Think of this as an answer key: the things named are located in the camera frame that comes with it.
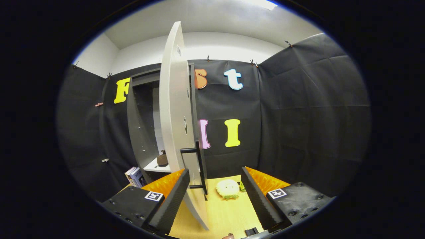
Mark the blue cover book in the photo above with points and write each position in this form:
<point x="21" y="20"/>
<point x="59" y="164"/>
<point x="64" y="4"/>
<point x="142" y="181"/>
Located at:
<point x="136" y="179"/>

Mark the white cover book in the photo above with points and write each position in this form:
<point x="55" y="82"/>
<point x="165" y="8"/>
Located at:
<point x="128" y="173"/>

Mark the black backdrop cloth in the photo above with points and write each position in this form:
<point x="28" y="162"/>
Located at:
<point x="298" y="116"/>

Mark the yellow plush toy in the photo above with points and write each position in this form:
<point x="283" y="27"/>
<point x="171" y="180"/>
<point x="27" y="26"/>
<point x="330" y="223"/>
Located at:
<point x="227" y="188"/>

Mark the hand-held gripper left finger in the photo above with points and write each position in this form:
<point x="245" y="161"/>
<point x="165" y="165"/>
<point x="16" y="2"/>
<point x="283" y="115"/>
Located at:
<point x="172" y="199"/>

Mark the grey shoe cabinet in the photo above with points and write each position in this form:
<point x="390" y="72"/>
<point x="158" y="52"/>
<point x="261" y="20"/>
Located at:
<point x="142" y="116"/>

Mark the brown fuzzy shoe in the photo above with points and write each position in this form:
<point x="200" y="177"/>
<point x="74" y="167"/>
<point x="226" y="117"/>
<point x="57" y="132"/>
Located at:
<point x="162" y="159"/>

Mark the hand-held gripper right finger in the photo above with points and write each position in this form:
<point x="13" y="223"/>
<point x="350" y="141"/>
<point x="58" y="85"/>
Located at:
<point x="259" y="199"/>

